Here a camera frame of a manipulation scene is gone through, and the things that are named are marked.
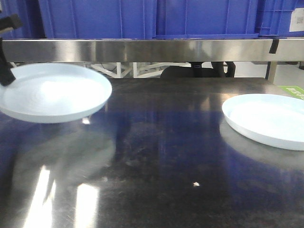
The light blue plate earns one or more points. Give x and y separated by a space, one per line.
54 93
273 120

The black tape strip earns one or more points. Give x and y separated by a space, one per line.
274 46

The blue plastic bin centre-left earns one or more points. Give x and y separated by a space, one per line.
99 19

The white paper label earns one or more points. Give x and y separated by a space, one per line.
297 20

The blue plastic bin far right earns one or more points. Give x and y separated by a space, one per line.
273 18

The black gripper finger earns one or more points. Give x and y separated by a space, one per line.
6 75
9 23

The blue plastic bin centre-right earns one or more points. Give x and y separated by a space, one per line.
206 19

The blue plastic bin far left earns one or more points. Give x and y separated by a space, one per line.
30 16

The green sign sticker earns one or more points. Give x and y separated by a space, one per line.
294 91

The white metal frame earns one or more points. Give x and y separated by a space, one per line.
132 69

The stainless steel shelf rail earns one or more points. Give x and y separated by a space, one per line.
178 50

